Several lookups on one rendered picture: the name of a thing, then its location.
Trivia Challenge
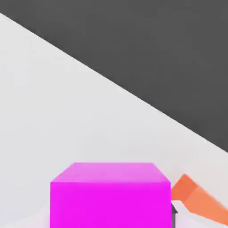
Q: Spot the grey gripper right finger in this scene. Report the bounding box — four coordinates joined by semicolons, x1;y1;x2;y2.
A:
171;200;217;228

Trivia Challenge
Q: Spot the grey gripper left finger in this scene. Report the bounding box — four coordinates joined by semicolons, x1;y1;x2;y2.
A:
26;204;51;228

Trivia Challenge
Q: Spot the small magenta cube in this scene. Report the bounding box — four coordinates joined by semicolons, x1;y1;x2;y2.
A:
49;162;172;228

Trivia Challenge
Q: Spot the small orange cube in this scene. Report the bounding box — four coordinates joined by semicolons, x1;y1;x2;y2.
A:
171;173;228;226

